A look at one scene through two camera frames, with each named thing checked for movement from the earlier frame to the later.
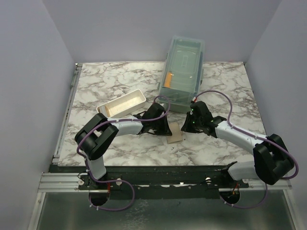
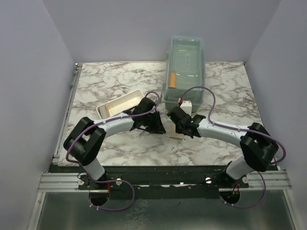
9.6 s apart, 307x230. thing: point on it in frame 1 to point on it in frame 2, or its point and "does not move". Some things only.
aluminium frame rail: [56, 182] does not move
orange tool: [168, 80] to [172, 80]
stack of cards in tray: [104, 110] does not move
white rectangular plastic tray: [123, 105] does not move
